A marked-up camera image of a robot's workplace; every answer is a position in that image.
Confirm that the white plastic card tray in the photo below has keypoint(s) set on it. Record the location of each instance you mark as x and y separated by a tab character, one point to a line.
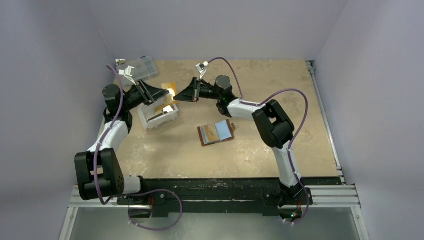
152	116

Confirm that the clear plastic organizer box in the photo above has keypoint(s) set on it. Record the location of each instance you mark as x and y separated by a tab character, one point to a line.
139	69

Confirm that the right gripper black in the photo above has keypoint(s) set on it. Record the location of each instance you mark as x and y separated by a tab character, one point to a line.
198	89

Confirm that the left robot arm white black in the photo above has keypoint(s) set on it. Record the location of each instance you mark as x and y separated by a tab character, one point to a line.
98	171

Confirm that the gold logo credit card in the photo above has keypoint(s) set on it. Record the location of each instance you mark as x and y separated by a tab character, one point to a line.
169	96

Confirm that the stack of credit cards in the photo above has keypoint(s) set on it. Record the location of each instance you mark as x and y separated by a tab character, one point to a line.
161	117

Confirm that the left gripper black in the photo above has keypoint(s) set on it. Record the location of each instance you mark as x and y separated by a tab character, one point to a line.
149	94

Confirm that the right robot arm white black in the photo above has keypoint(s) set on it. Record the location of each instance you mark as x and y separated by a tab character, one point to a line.
275	128

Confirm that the gold patterned credit card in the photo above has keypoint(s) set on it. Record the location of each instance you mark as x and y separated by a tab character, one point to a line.
210	134

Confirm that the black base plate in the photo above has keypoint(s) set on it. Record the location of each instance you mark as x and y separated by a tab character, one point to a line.
259	195

